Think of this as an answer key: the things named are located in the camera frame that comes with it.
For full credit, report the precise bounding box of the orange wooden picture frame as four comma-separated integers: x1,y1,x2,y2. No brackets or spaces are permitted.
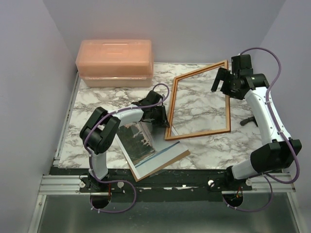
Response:
164,60,231,141

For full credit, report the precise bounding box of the landscape photo print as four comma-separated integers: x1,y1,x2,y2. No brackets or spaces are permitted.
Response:
115,122,179,167

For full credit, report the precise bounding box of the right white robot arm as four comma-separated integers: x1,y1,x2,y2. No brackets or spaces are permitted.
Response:
211,67,302,190

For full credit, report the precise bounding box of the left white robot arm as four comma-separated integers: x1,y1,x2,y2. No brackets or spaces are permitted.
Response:
80,104,169,192

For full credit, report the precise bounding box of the brown cardboard backing board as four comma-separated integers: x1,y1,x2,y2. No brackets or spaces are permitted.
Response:
130,141,190,182

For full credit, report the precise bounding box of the orange translucent plastic storage box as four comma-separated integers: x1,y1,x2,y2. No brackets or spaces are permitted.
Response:
76,39,154,87

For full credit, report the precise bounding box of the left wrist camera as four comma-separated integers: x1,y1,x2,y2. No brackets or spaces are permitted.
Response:
140,90,163,106

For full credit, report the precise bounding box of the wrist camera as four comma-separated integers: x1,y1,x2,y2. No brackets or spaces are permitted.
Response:
231,54,252,74
140,90,163,106

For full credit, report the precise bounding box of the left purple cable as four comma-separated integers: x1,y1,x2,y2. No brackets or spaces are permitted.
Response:
84,83,170,214

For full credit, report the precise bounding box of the purple cable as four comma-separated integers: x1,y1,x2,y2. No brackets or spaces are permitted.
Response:
222,47,299,212
84,83,170,214

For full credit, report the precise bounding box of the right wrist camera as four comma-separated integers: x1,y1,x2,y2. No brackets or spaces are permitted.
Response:
231,54,252,74

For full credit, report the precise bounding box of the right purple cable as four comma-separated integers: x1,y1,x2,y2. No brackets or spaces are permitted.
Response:
222,47,299,212

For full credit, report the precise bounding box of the aluminium extrusion frame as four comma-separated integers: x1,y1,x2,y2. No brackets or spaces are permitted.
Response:
26,64,83,233

